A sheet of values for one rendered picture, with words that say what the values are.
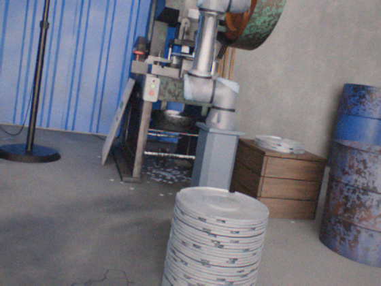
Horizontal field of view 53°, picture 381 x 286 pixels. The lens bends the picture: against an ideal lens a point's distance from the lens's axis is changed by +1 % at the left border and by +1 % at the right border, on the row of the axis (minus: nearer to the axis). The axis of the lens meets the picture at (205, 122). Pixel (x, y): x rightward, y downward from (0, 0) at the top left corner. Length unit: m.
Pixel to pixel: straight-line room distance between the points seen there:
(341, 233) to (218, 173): 0.60
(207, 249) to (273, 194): 1.03
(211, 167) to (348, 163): 0.60
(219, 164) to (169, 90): 0.71
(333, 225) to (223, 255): 0.87
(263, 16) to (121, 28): 1.62
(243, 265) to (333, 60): 3.57
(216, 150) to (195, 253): 0.73
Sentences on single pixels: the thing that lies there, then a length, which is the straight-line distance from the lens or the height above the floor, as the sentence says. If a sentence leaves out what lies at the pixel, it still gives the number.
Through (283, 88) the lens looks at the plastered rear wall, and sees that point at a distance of 4.20.
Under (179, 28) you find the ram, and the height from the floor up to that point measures 0.95.
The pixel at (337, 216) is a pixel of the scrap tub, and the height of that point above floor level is 0.16.
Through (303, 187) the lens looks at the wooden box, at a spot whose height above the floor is 0.18.
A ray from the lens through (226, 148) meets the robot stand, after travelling 1.79.
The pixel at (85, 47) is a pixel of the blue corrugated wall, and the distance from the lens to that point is 3.63.
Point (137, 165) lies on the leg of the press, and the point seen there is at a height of 0.10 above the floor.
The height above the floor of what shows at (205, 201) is 0.29.
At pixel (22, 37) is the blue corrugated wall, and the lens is 3.65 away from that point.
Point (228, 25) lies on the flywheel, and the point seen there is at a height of 1.08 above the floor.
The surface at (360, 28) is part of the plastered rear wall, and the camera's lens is 4.74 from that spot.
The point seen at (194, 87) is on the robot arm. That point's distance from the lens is 1.76.
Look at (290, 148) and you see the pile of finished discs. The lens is 2.13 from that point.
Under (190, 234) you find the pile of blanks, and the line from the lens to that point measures 1.13.
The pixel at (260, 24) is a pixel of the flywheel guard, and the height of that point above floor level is 1.05.
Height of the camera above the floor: 0.65
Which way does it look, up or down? 6 degrees down
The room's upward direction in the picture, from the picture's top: 10 degrees clockwise
